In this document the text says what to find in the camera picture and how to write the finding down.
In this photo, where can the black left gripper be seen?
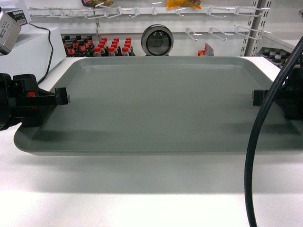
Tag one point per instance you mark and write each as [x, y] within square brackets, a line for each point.
[33, 104]

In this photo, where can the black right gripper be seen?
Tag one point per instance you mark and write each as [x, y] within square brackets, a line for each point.
[289, 97]

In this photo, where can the grey silver serving tray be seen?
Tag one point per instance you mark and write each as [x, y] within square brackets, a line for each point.
[150, 105]

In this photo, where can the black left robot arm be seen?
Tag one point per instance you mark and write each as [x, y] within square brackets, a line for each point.
[7, 103]

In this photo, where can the white cash register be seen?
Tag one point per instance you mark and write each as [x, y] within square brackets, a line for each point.
[36, 51]

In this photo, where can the red snack pouch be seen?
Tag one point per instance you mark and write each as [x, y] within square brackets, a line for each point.
[207, 51]

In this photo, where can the black round barcode scanner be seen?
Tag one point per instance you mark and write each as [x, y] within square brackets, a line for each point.
[157, 40]

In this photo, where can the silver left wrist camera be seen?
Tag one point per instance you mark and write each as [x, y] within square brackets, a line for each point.
[9, 32]

